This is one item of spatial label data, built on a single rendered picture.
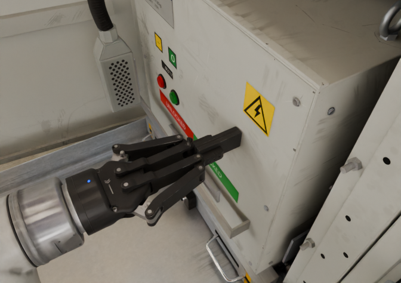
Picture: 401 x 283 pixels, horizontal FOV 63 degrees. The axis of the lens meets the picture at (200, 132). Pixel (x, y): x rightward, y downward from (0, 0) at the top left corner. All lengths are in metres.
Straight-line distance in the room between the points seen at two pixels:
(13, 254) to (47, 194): 0.07
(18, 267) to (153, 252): 0.44
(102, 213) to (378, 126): 0.30
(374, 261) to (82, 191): 0.34
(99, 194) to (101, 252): 0.44
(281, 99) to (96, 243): 0.60
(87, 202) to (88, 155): 0.60
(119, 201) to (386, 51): 0.34
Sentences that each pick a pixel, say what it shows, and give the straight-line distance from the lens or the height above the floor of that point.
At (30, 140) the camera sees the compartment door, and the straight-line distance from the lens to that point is 1.07.
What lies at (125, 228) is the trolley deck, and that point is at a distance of 0.84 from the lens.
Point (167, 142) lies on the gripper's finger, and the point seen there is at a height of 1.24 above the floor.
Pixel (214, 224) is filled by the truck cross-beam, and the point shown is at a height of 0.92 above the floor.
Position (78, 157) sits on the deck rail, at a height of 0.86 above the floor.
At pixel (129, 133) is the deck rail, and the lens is 0.98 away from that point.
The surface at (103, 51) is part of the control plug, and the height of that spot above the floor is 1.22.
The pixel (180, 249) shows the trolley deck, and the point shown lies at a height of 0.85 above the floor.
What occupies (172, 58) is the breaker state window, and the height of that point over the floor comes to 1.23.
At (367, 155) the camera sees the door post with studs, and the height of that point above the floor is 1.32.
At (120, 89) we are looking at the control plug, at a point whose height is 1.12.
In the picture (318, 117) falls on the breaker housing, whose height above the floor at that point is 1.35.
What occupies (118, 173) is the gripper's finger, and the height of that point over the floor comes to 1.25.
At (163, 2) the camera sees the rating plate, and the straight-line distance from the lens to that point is 0.59.
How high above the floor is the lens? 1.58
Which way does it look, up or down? 47 degrees down
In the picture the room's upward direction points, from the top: straight up
